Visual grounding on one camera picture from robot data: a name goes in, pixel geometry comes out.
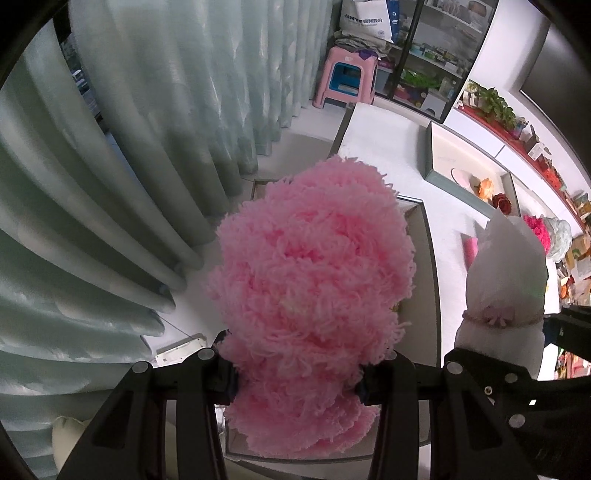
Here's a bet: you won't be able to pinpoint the pale green curtain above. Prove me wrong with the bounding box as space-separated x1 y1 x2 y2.
0 0 343 468

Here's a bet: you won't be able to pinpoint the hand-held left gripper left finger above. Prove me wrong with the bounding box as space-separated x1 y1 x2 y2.
55 329 240 480

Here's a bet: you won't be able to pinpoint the red-edged wall shelf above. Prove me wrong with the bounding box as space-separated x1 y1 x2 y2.
456 100 591 232

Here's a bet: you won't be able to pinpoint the deep grey box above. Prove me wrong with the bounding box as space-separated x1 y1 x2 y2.
222 176 443 463

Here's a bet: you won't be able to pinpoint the pink folded towel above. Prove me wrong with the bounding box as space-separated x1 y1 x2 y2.
461 233 484 271

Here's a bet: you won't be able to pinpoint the cream cushion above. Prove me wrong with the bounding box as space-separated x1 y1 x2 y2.
50 414 94 480

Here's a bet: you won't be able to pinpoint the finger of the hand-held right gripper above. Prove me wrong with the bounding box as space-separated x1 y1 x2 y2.
544 305 591 357
444 347 591 480

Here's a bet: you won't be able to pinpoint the white cloth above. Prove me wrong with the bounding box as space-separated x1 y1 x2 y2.
453 213 549 378

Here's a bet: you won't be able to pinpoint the black-framed glass cabinet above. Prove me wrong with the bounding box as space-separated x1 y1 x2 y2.
373 0 500 123

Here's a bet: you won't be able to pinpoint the pale blue fluffy cloth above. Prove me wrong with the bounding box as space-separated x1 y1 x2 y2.
543 217 574 263

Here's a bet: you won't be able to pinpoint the magenta fluffy cloth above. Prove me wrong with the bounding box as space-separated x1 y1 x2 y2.
522 213 555 255

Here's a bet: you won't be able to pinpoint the pink round pad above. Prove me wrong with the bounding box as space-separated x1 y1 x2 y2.
450 168 476 190

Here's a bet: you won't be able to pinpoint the pile of colourful toys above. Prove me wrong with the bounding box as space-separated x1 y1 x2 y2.
551 231 591 305

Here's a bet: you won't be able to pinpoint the green potted plant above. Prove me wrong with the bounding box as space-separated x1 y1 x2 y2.
464 80 517 131

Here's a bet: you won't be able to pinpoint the white power strip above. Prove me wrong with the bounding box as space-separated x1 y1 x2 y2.
154 331 209 368

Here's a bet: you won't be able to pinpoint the pink plastic stool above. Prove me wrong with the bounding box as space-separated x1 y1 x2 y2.
312 45 379 110

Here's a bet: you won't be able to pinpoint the shallow grey open box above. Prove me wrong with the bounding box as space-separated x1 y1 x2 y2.
423 120 521 219

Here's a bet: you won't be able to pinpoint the white shopping bag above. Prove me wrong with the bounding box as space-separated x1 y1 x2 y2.
340 0 403 45

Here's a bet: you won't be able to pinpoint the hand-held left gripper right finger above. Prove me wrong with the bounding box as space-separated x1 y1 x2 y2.
355 352 533 480

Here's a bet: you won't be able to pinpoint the grey folded bag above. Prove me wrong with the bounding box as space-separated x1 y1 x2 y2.
331 31 394 59

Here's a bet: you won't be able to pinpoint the pink fluffy cloth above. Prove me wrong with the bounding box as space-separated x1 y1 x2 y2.
205 155 417 460

